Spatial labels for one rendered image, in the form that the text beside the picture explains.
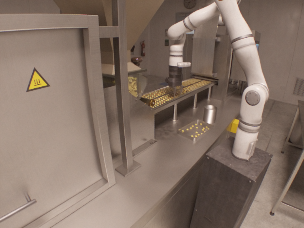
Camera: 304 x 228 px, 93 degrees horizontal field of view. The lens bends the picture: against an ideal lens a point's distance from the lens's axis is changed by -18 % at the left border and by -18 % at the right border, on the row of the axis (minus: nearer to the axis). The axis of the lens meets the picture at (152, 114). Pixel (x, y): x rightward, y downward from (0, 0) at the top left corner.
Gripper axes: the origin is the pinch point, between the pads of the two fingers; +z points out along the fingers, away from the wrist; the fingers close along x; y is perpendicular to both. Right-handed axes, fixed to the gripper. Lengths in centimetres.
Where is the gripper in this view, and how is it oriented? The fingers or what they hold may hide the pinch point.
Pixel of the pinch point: (177, 97)
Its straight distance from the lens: 99.9
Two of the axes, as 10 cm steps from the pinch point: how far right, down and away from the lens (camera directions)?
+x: -7.8, 2.5, -5.8
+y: -6.3, -3.1, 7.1
